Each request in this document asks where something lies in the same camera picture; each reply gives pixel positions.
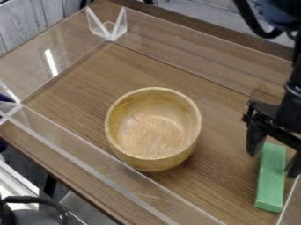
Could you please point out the black table leg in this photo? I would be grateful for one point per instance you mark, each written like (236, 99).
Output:
(50, 185)

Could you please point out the grey metal base plate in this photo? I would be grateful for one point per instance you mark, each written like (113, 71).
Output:
(85, 211)

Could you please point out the brown wooden bowl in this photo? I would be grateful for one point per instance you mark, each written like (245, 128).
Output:
(153, 127)

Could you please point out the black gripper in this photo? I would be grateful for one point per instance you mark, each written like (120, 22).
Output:
(278, 121)

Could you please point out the clear acrylic tray enclosure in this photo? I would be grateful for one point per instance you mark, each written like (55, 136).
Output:
(66, 75)

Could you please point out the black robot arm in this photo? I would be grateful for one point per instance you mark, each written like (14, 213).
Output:
(283, 14)

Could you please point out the green rectangular block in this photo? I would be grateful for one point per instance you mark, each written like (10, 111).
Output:
(271, 182)

